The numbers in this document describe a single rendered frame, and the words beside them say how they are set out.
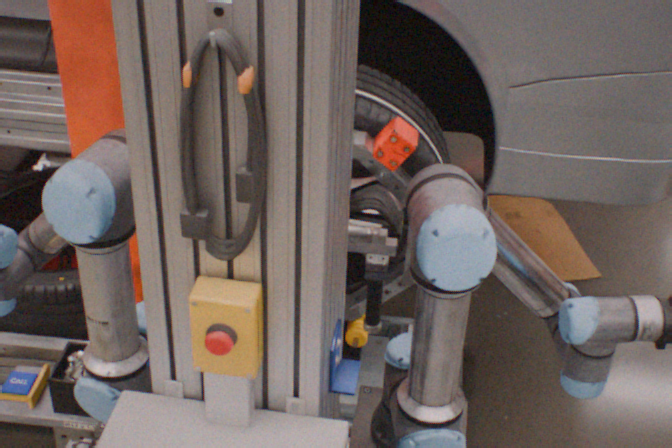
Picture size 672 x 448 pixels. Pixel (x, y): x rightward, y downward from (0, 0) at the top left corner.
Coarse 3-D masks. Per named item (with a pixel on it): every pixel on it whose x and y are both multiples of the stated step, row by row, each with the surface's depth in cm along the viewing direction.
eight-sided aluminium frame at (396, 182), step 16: (352, 144) 225; (368, 144) 227; (368, 160) 227; (384, 176) 229; (400, 176) 232; (400, 192) 231; (400, 272) 247; (384, 288) 248; (400, 288) 248; (352, 304) 254; (352, 320) 256
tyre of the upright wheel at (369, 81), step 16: (368, 80) 241; (384, 80) 245; (368, 96) 235; (384, 96) 238; (400, 96) 243; (416, 96) 249; (368, 112) 230; (384, 112) 232; (416, 112) 244; (368, 128) 232; (416, 128) 238; (432, 128) 247; (416, 160) 235; (432, 160) 236; (448, 160) 253
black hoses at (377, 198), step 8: (360, 192) 225; (368, 192) 222; (376, 192) 222; (384, 192) 224; (352, 200) 225; (360, 200) 222; (368, 200) 220; (376, 200) 221; (384, 200) 222; (392, 200) 225; (352, 208) 223; (360, 208) 220; (368, 208) 219; (376, 208) 219; (384, 208) 220; (392, 208) 223; (384, 216) 219; (392, 216) 222; (400, 216) 225; (392, 224) 220; (400, 224) 223; (392, 232) 221; (400, 232) 221
